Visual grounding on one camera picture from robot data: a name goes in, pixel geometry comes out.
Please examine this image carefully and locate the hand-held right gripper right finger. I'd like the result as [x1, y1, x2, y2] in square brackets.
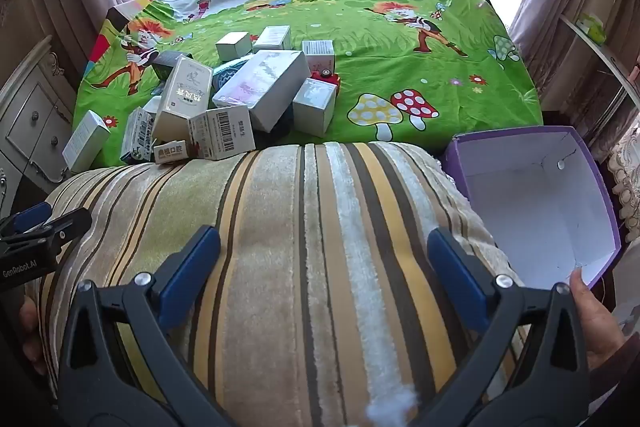
[427, 227, 591, 427]

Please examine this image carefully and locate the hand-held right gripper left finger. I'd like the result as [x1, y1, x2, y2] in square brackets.
[57, 224, 236, 427]

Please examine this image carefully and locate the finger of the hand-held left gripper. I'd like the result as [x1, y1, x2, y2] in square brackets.
[0, 202, 53, 238]
[10, 208, 93, 254]

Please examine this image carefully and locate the purple cardboard box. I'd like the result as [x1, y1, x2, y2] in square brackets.
[440, 125, 623, 290]

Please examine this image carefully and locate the person's left hand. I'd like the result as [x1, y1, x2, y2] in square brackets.
[19, 294, 53, 378]

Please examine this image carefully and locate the white dresser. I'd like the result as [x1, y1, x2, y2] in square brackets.
[0, 34, 81, 218]

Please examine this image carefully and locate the striped plush cushion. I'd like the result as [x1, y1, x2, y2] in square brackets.
[25, 139, 531, 427]

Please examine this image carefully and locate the white fluff tuft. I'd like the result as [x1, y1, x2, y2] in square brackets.
[367, 384, 418, 423]

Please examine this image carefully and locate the cream lace cloth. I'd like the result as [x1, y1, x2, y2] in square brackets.
[607, 127, 640, 223]

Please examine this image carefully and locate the pile of assorted cartons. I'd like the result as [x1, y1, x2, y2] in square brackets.
[62, 25, 343, 174]

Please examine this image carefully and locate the cartoon printed green bedsheet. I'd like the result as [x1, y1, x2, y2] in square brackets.
[72, 0, 546, 168]

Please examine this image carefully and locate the green tissue pack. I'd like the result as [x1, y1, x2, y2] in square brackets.
[575, 13, 608, 45]

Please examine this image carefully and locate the white wall shelf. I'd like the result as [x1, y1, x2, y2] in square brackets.
[557, 12, 640, 108]

